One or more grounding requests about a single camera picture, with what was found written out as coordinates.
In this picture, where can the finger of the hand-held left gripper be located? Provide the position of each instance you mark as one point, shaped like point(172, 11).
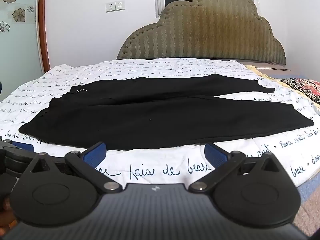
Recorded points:
point(23, 146)

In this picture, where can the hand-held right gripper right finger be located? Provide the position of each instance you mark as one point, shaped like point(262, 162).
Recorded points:
point(215, 153)

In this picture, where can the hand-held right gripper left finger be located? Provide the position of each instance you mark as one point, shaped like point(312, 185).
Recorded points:
point(95, 153)

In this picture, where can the black pants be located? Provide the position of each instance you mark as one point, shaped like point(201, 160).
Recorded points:
point(160, 120)

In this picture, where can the white script-printed blanket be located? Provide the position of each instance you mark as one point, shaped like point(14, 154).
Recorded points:
point(152, 171)

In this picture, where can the pale yellow sheet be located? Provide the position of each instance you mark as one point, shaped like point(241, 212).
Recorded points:
point(255, 69)

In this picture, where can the frosted floral glass door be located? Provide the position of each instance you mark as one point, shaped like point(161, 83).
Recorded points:
point(17, 50)

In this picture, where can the floral zebra patterned cloth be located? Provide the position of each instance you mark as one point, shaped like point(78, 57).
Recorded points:
point(305, 87)

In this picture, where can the tan upholstered headboard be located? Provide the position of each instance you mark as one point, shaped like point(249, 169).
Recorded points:
point(205, 32)

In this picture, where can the wooden door frame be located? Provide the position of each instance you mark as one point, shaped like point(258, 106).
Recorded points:
point(43, 30)

